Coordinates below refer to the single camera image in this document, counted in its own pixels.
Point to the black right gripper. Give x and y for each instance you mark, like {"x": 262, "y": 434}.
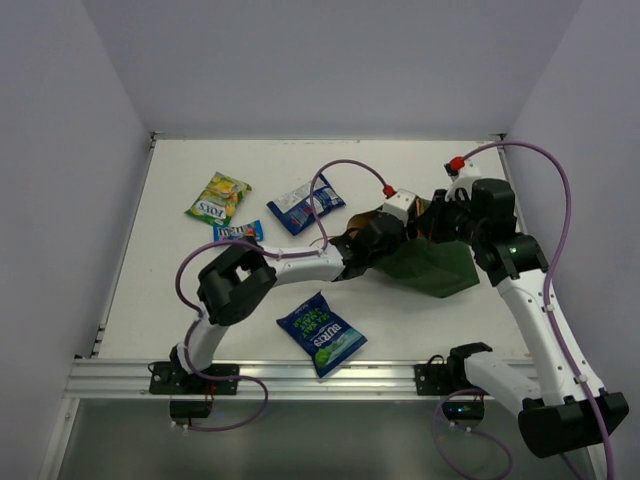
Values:
{"x": 430, "y": 219}

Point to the green paper bag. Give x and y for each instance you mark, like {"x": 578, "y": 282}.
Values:
{"x": 430, "y": 265}

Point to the dark blue snack bag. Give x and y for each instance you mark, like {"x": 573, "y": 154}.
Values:
{"x": 293, "y": 209}

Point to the blue Burts crisps bag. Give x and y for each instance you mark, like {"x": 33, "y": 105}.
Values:
{"x": 324, "y": 336}

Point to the blue M&Ms packet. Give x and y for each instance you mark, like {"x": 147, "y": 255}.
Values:
{"x": 252, "y": 229}

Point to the green Fox's candy bag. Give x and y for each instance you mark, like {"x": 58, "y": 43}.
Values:
{"x": 218, "y": 202}

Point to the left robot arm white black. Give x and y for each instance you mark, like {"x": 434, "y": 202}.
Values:
{"x": 232, "y": 286}

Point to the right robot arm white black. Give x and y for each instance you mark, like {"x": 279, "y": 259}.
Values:
{"x": 566, "y": 406}

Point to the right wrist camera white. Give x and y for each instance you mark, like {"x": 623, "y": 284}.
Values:
{"x": 463, "y": 174}

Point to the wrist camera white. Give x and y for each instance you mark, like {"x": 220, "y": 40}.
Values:
{"x": 463, "y": 174}
{"x": 398, "y": 203}

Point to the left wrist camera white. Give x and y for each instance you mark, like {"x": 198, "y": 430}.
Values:
{"x": 398, "y": 203}

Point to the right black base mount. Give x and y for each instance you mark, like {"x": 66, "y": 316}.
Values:
{"x": 441, "y": 376}

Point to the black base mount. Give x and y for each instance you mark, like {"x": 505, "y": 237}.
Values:
{"x": 191, "y": 396}
{"x": 441, "y": 376}

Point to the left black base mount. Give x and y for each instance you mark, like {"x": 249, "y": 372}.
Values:
{"x": 191, "y": 396}

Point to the aluminium front rail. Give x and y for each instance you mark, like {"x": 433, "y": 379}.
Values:
{"x": 285, "y": 380}

